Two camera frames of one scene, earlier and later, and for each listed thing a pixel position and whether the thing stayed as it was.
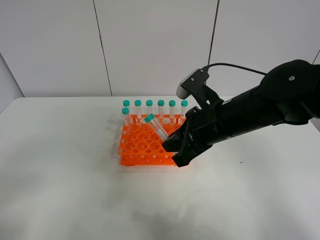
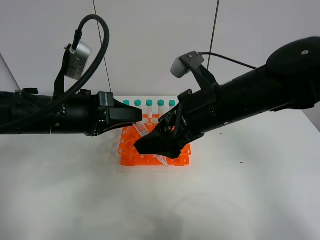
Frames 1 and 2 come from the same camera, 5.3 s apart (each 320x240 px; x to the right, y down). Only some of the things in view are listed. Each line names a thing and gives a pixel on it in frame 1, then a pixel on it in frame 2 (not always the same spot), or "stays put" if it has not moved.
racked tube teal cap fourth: [161, 104] stays put
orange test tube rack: [141, 145] stays put
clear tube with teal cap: [156, 127] to [142, 131]
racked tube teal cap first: [126, 103] stays put
